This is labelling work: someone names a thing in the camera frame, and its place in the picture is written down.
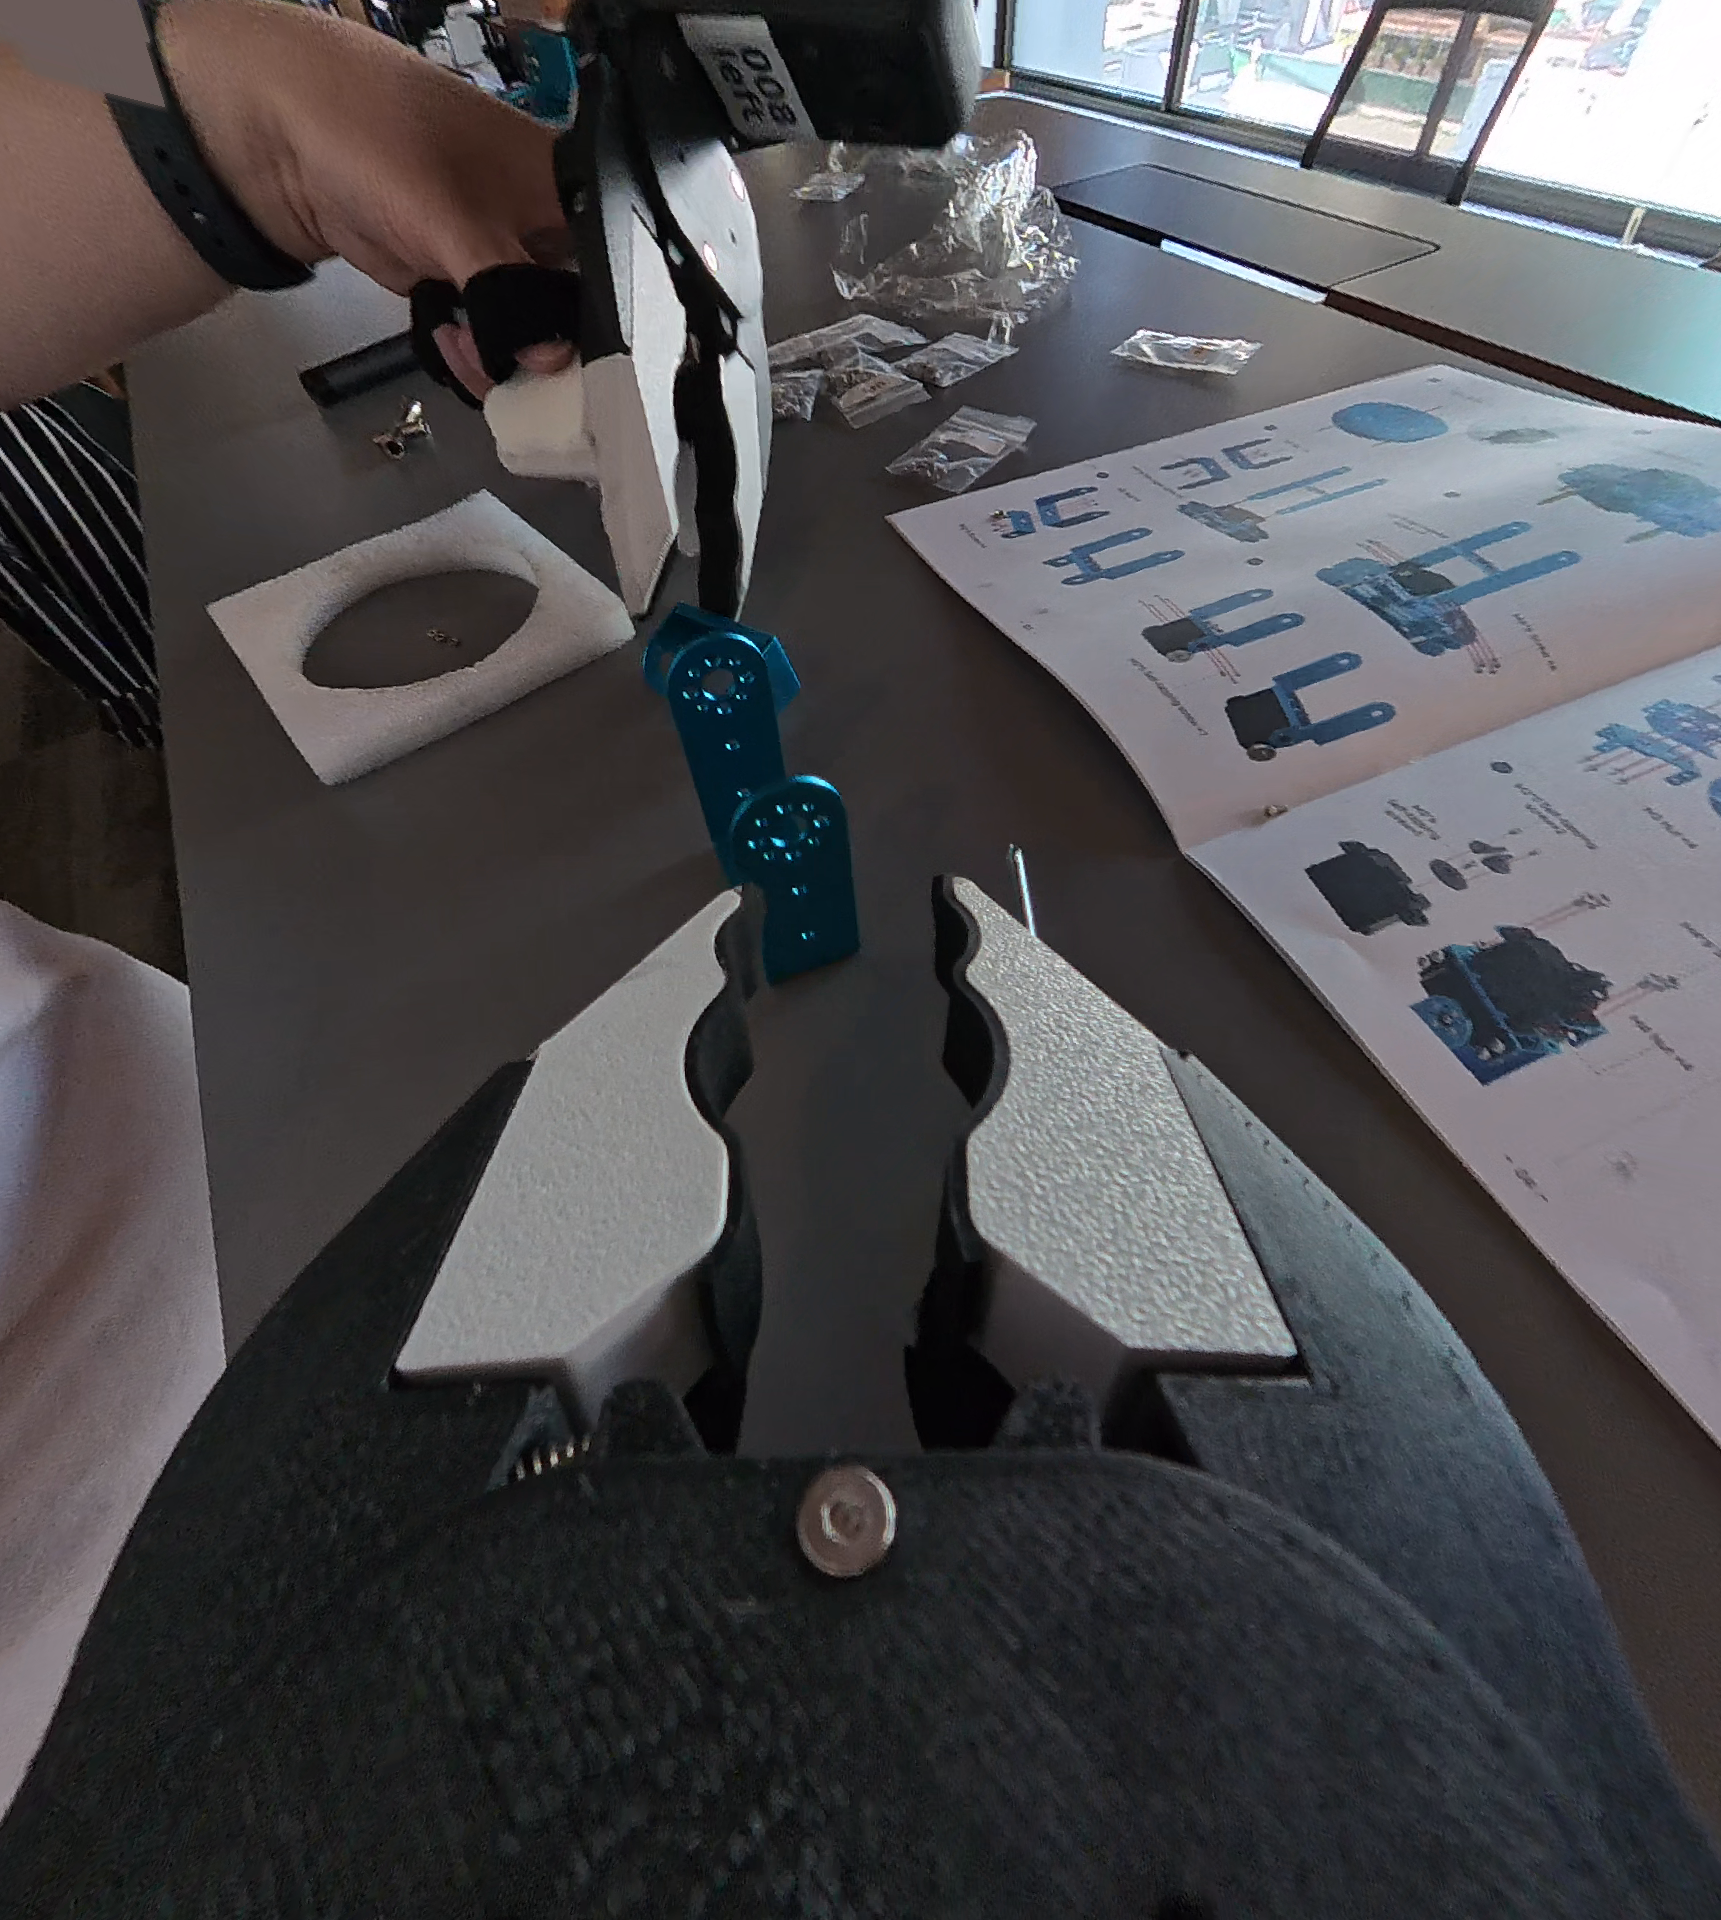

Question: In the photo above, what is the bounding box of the large glass window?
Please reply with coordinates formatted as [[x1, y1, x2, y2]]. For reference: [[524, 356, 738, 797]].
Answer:
[[1002, 0, 1721, 245]]

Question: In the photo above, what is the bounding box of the long blue U bracket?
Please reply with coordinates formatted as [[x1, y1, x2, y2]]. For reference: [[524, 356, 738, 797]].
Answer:
[[665, 626, 864, 990]]

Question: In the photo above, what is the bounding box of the white shirt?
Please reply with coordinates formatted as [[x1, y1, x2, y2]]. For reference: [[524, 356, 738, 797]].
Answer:
[[0, 836, 233, 1920]]

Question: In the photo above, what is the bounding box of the white square foam frame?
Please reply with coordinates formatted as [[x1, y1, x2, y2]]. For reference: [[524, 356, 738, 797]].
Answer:
[[205, 483, 641, 789]]

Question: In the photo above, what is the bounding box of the open instruction manual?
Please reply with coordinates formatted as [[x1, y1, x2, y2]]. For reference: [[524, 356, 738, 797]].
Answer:
[[885, 362, 1721, 1565]]

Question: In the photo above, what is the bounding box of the desk cable flap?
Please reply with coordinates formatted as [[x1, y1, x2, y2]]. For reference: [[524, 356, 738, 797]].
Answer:
[[1049, 160, 1447, 297]]

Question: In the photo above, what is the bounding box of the dark grey desk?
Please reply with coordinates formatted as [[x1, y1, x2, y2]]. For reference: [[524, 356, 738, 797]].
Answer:
[[124, 89, 1721, 1920]]

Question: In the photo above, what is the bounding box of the small blue servo bracket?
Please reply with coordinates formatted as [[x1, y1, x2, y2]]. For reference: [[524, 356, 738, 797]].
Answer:
[[642, 601, 805, 709]]

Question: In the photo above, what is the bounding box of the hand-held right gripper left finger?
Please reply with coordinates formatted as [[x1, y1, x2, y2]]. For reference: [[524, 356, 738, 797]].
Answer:
[[393, 881, 768, 1420]]

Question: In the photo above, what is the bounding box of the black cylinder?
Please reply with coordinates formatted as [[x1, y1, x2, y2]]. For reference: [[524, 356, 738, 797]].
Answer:
[[297, 335, 424, 411]]

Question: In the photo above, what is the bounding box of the group of clear hardware bags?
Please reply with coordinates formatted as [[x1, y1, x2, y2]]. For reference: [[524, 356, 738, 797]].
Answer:
[[762, 161, 1262, 492]]

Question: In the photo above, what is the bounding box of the crumpled clear plastic wrap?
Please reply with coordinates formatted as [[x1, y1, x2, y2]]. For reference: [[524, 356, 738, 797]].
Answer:
[[827, 125, 1083, 327]]

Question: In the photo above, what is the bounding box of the black wristband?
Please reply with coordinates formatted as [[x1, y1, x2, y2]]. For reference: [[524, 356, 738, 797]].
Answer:
[[107, 0, 319, 293]]

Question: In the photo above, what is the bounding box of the striped dark cloth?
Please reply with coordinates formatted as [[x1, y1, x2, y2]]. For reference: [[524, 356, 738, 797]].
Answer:
[[0, 392, 169, 750]]

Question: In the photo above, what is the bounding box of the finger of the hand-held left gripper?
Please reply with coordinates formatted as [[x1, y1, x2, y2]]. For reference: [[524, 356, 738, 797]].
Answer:
[[583, 155, 705, 620], [655, 138, 778, 620]]

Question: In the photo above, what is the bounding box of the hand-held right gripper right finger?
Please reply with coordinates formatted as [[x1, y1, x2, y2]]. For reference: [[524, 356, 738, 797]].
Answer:
[[917, 871, 1309, 1453]]

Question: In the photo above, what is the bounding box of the person's left hand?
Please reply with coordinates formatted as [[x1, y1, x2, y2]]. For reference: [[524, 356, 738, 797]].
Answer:
[[154, 0, 577, 403]]

